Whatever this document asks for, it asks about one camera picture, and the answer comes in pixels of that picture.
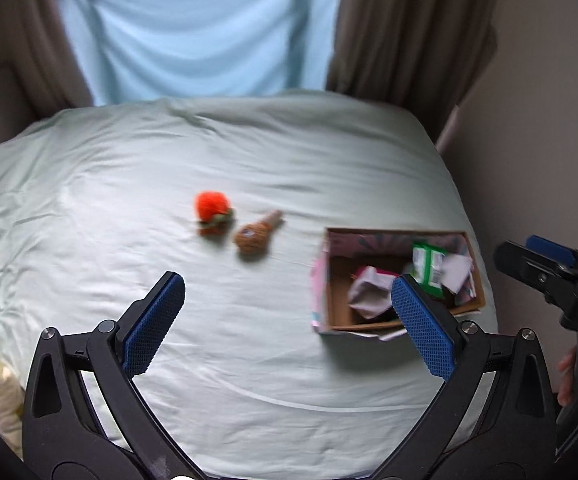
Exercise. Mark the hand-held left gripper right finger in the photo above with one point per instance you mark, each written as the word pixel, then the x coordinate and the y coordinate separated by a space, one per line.
pixel 421 330

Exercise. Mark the white grey sock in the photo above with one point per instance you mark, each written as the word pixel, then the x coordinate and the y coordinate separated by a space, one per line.
pixel 456 272

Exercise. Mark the person's right hand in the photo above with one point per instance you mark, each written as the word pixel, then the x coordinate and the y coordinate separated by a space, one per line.
pixel 567 377

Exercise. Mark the brown curtain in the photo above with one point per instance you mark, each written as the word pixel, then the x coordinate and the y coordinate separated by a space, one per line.
pixel 39 35
pixel 409 35

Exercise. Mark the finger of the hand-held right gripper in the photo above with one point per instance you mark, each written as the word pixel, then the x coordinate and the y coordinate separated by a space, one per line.
pixel 529 265
pixel 551 249

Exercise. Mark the cardboard box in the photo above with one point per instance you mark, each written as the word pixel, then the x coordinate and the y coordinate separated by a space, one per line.
pixel 339 305

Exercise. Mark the brown knitted toy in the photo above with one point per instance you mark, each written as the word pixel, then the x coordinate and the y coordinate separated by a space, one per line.
pixel 251 237

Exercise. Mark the orange knitted toy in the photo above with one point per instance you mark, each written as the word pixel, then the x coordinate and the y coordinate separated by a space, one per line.
pixel 211 207

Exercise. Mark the green wipes packet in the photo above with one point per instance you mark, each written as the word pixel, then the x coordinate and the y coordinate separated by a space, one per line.
pixel 428 265

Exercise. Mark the white cloth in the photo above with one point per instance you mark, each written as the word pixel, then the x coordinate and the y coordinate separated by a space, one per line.
pixel 369 292

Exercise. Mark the bed with pale green sheet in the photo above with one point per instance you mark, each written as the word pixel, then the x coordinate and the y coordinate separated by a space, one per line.
pixel 169 160

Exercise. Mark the light blue hanging cloth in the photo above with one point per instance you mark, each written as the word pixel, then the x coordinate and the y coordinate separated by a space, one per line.
pixel 194 25

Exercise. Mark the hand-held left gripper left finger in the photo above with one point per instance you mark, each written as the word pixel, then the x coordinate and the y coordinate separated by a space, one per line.
pixel 154 330

